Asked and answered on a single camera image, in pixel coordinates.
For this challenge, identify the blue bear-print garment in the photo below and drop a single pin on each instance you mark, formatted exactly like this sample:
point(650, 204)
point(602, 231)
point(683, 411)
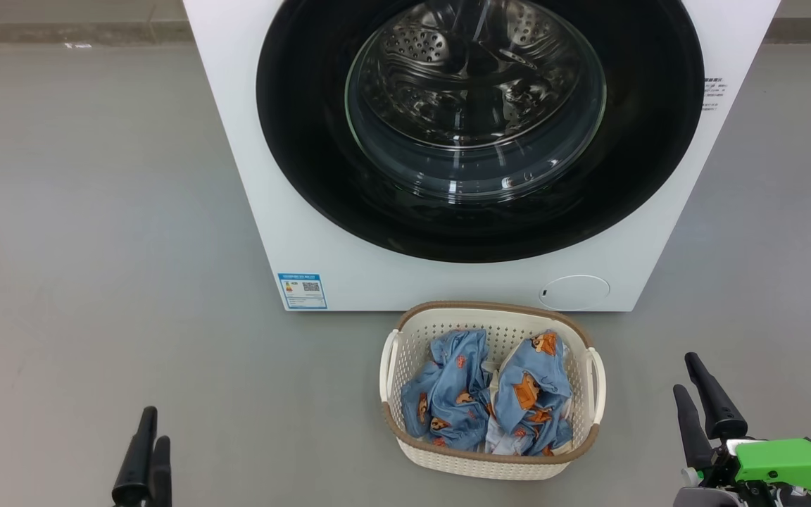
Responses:
point(448, 394)

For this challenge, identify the cream perforated laundry basket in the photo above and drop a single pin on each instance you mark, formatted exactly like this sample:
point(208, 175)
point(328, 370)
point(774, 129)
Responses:
point(497, 465)

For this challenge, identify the black round glass washer door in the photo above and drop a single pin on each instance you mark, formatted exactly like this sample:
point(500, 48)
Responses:
point(293, 141)

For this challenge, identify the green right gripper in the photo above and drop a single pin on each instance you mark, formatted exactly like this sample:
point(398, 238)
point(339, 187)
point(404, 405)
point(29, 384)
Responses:
point(786, 465)

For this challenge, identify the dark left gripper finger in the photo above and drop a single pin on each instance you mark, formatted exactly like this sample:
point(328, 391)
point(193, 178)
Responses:
point(161, 479)
point(134, 472)

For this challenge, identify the blue energy label sticker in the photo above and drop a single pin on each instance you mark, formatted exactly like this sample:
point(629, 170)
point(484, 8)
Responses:
point(302, 291)

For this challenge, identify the blue garment large orange bear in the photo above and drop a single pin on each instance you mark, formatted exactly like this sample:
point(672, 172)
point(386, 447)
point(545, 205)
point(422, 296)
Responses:
point(539, 380)

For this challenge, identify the white front-load washing machine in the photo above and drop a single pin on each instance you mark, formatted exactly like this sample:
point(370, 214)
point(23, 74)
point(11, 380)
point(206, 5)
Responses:
point(236, 141)

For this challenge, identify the round white filter cover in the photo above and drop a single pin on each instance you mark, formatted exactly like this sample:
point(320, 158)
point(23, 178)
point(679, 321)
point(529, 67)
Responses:
point(574, 292)

